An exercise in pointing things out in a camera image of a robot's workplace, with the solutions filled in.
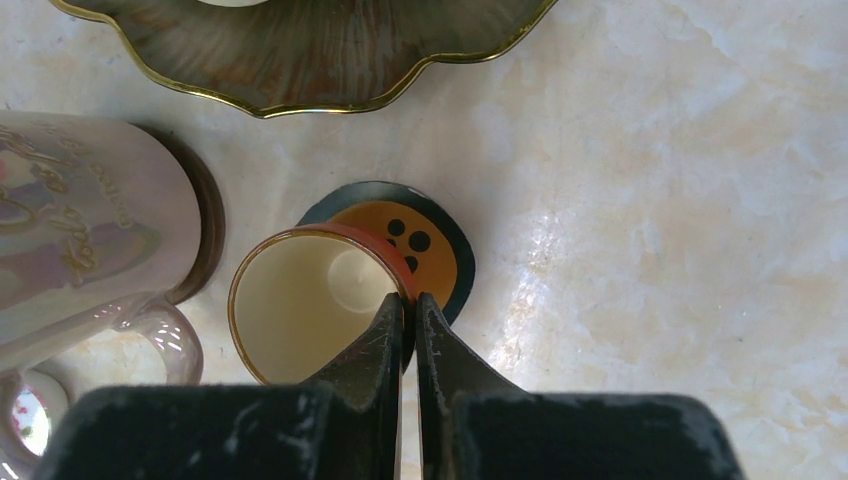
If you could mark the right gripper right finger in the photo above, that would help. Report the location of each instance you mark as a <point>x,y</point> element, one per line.
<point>476,424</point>

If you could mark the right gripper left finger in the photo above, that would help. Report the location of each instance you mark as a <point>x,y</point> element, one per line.
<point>340,423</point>

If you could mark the small orange teacup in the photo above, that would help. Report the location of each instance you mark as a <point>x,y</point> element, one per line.
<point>302,296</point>

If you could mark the dark brown round coaster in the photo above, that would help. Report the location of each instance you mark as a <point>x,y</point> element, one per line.
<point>212,213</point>

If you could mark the pink mug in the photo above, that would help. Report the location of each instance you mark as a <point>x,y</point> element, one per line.
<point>100,225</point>

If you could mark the three-tier dark cake stand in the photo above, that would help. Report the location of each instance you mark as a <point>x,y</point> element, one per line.
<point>278,58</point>

